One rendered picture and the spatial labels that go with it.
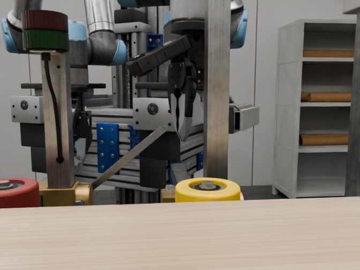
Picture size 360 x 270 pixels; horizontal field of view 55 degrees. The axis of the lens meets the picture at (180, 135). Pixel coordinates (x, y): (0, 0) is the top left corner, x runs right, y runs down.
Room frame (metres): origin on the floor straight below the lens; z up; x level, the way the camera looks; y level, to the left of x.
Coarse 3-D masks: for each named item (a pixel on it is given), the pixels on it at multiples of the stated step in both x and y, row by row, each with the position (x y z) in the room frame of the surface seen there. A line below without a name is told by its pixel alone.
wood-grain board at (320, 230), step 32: (0, 224) 0.31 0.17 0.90; (32, 224) 0.31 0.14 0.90; (64, 224) 0.31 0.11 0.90; (96, 224) 0.31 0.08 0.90; (128, 224) 0.31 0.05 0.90; (160, 224) 0.31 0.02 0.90; (192, 224) 0.31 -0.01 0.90; (224, 224) 0.31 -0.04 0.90; (256, 224) 0.31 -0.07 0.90; (288, 224) 0.31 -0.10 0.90; (320, 224) 0.31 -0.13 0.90; (352, 224) 0.31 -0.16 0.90; (0, 256) 0.25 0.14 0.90; (32, 256) 0.25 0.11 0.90; (64, 256) 0.25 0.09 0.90; (96, 256) 0.25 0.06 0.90; (128, 256) 0.25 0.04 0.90; (160, 256) 0.25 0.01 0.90; (192, 256) 0.25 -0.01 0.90; (224, 256) 0.25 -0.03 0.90; (256, 256) 0.25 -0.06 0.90; (288, 256) 0.25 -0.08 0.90; (320, 256) 0.25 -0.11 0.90; (352, 256) 0.25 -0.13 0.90
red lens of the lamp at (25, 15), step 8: (24, 16) 0.47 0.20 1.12; (32, 16) 0.46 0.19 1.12; (40, 16) 0.46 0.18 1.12; (48, 16) 0.47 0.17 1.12; (56, 16) 0.47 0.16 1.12; (64, 16) 0.49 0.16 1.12; (24, 24) 0.47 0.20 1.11; (32, 24) 0.46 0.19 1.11; (40, 24) 0.46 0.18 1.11; (48, 24) 0.47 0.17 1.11; (56, 24) 0.47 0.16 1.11; (64, 24) 0.49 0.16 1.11
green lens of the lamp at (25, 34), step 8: (24, 32) 0.47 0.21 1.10; (32, 32) 0.46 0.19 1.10; (40, 32) 0.46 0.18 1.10; (48, 32) 0.47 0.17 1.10; (56, 32) 0.47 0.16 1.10; (24, 40) 0.47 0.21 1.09; (32, 40) 0.46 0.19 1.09; (40, 40) 0.46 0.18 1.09; (48, 40) 0.47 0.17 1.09; (56, 40) 0.47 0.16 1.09; (64, 40) 0.48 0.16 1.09; (24, 48) 0.47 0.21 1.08; (56, 48) 0.47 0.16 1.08; (64, 48) 0.48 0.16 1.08
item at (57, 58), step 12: (60, 12) 0.48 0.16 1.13; (36, 48) 0.47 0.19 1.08; (48, 48) 0.47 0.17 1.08; (48, 60) 0.48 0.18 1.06; (60, 60) 0.52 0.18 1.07; (48, 72) 0.49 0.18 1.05; (60, 72) 0.52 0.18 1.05; (48, 84) 0.49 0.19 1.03; (60, 144) 0.52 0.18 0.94; (60, 156) 0.52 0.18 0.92
